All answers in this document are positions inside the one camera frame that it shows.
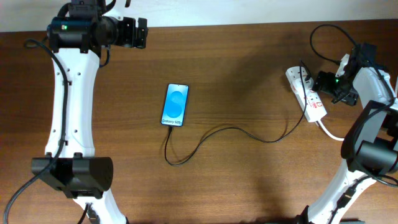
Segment black USB charging cable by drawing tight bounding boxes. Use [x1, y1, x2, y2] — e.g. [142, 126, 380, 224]
[164, 59, 314, 167]

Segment white power strip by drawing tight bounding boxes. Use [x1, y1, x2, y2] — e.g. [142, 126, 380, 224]
[285, 66, 327, 123]

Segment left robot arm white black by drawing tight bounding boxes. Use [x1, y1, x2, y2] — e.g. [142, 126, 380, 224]
[32, 1, 148, 223]

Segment white charger plug adapter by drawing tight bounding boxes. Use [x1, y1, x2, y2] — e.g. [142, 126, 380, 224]
[292, 77, 314, 92]

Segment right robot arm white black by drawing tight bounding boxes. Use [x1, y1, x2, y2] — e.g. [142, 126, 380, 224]
[286, 43, 397, 223]

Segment blue screen Galaxy smartphone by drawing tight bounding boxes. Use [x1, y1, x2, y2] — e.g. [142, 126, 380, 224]
[160, 83, 189, 127]

